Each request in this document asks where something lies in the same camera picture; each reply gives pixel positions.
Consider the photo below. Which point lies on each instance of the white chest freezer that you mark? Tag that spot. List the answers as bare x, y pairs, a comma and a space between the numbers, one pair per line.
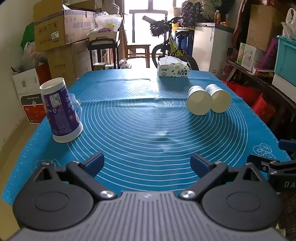
211, 48

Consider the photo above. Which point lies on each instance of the orange drink bottle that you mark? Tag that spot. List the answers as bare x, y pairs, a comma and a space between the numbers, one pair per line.
217, 16

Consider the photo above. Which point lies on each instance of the translucent white plastic bag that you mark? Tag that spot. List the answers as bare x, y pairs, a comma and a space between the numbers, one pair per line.
290, 24

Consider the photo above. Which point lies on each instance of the white and red carton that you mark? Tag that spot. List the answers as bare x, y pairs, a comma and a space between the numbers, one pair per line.
29, 97

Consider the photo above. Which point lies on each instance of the purple printed paper cup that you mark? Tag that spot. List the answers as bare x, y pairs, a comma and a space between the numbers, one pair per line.
61, 111

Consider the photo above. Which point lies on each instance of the plain brown cardboard box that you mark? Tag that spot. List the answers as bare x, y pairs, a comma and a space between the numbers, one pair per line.
69, 60

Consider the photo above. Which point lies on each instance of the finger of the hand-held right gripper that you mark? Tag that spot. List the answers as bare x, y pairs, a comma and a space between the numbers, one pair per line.
288, 146
261, 161

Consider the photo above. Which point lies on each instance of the wooden stool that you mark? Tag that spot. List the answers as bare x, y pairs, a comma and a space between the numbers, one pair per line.
138, 49

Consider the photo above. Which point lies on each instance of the green children's bicycle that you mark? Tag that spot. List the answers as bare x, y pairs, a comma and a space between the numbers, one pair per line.
171, 44

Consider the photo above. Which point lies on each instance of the blue silicone baking mat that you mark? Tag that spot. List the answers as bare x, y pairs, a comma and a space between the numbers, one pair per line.
143, 120

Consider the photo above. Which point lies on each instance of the large labelled cardboard box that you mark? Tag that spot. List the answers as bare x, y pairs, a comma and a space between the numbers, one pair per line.
57, 32

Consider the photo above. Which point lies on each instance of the green plastic bag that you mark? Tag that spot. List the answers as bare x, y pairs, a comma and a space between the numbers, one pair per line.
28, 34

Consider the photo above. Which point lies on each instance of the white and green carton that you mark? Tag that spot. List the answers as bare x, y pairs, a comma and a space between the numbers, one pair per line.
249, 56

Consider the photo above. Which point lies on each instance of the white tissue box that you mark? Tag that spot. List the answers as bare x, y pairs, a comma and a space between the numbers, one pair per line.
173, 70

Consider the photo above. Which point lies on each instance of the dark wooden shelf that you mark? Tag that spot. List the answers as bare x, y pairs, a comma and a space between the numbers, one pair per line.
266, 85

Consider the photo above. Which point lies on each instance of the pink plastic rack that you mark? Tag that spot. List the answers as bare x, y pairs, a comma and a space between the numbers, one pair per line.
271, 54

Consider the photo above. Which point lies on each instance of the tall brown cardboard box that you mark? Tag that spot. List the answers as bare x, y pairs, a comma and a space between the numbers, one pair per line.
263, 25

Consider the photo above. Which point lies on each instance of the black metal rack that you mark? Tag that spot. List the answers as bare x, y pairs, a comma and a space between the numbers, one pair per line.
101, 45

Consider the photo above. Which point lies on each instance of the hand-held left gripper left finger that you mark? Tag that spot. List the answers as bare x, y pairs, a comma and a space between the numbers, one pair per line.
96, 162

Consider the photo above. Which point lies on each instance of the white paper cup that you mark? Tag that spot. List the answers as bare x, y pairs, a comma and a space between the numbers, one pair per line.
220, 99
199, 102

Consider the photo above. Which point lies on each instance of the teal storage crate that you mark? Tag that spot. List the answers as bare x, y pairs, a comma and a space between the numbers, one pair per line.
285, 58

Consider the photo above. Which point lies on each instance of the red plastic bag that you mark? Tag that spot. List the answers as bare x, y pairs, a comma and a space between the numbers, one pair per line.
249, 95

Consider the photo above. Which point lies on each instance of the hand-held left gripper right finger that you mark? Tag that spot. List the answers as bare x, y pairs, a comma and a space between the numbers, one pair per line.
198, 163

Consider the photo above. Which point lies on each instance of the clear plastic cup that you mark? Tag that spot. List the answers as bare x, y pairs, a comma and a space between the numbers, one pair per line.
76, 104

